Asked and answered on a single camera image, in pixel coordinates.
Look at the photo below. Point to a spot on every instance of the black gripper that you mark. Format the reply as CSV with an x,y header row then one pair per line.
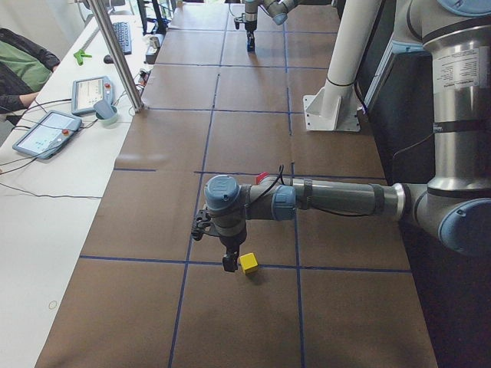
x,y
250,27
231,242

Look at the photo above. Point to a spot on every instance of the yellow wooden block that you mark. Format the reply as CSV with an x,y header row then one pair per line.
x,y
249,263

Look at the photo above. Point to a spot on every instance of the red wooden block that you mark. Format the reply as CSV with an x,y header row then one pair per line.
x,y
260,177

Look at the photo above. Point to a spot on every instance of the silver metal cylinder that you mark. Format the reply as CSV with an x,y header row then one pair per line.
x,y
155,41

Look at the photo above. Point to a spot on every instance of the white mounting pillar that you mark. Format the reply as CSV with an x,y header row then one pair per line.
x,y
335,106

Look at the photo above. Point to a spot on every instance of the black keyboard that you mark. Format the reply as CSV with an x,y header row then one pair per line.
x,y
123,36

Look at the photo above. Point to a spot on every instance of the black computer mouse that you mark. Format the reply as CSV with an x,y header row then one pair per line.
x,y
108,59

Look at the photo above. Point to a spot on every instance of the blue tape roll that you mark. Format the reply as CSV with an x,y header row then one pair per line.
x,y
105,112

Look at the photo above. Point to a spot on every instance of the green clamp tool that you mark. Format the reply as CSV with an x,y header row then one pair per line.
x,y
80,55

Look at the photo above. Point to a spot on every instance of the far teach pendant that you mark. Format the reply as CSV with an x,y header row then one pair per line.
x,y
87,92

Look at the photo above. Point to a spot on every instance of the teach pendant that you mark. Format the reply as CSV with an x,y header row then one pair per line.
x,y
49,135
87,92

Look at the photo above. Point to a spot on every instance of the near teach pendant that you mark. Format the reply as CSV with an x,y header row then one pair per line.
x,y
49,135

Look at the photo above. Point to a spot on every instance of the seated person green shirt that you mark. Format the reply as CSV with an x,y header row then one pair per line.
x,y
25,68

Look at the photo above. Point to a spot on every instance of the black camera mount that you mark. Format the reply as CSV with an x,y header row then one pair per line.
x,y
203,225
239,20

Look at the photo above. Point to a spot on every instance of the aluminium frame post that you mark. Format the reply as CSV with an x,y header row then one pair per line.
x,y
103,20

